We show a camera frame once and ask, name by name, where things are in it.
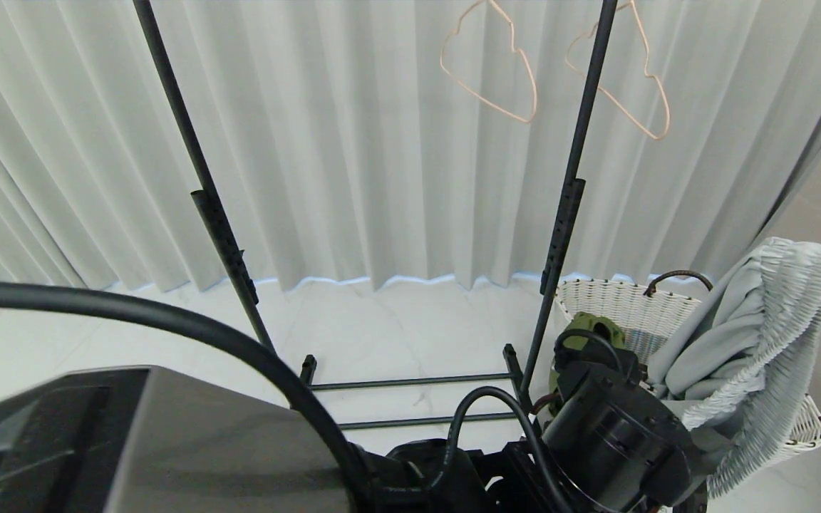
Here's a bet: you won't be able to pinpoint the black cable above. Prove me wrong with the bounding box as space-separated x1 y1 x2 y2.
445 385 577 513
0 280 376 508

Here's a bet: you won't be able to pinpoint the white laundry basket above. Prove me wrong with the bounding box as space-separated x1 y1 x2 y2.
553 269 821 458

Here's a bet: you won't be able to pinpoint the green garment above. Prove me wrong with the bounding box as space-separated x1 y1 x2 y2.
549 311 629 415

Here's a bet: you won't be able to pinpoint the pale grey shorts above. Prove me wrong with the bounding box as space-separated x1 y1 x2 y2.
644 237 821 499

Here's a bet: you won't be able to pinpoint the pink clothes hanger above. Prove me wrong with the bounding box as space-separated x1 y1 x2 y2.
440 0 539 125
564 0 671 141

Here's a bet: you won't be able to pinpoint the white curtain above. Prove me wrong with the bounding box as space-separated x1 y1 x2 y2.
0 0 821 294

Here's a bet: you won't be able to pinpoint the black clothes rack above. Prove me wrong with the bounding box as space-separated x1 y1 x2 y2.
133 0 621 432

